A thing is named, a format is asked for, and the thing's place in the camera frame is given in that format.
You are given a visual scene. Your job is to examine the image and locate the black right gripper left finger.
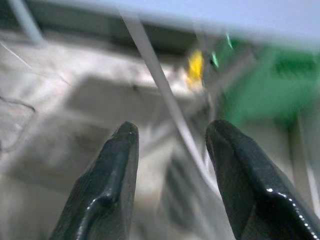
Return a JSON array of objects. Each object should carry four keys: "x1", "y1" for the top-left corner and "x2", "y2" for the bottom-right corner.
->
[{"x1": 48, "y1": 121, "x2": 139, "y2": 240}]

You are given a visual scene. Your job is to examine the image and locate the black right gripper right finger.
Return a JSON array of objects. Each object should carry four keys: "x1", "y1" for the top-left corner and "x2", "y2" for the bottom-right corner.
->
[{"x1": 205, "y1": 119, "x2": 320, "y2": 240}]

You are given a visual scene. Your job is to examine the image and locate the green plastic object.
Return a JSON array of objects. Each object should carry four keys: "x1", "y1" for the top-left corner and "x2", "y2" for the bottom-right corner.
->
[{"x1": 219, "y1": 37, "x2": 320, "y2": 132}]

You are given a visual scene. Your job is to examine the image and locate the white table leg black foot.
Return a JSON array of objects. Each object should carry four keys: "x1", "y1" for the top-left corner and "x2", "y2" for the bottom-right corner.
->
[{"x1": 119, "y1": 11, "x2": 222, "y2": 200}]

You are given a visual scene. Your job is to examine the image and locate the yellow toy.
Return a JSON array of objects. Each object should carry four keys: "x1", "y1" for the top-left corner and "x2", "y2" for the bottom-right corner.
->
[{"x1": 186, "y1": 48, "x2": 205, "y2": 88}]

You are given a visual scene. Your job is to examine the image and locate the white table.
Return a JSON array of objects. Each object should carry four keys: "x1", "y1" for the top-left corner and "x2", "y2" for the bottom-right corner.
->
[{"x1": 0, "y1": 0, "x2": 320, "y2": 50}]

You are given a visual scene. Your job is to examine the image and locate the white metal table leg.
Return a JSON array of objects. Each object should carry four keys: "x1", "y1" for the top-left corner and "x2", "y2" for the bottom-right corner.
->
[{"x1": 8, "y1": 0, "x2": 45, "y2": 48}]

